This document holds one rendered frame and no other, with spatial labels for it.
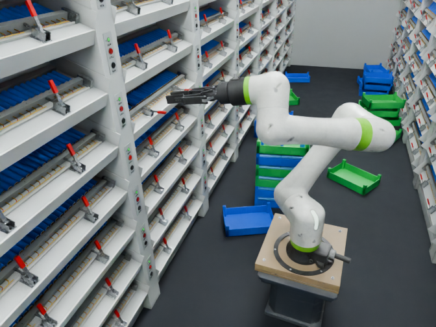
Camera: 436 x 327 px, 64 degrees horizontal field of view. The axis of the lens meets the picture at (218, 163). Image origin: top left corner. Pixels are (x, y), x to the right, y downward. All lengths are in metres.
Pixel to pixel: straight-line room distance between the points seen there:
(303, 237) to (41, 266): 0.92
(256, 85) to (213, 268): 1.10
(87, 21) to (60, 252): 0.67
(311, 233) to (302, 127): 0.46
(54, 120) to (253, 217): 1.50
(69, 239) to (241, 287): 0.96
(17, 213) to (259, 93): 0.75
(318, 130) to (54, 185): 0.81
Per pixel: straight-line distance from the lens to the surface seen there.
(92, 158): 1.17
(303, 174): 1.48
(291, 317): 1.73
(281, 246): 1.58
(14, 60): 0.91
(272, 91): 1.10
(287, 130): 1.10
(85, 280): 1.30
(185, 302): 1.80
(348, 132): 1.24
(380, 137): 1.32
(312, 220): 1.37
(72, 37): 1.04
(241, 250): 2.01
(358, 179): 2.71
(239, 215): 2.23
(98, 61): 1.14
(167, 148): 1.57
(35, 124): 0.99
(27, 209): 1.01
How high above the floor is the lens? 1.43
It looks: 31 degrees down
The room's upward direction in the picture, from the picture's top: 2 degrees counter-clockwise
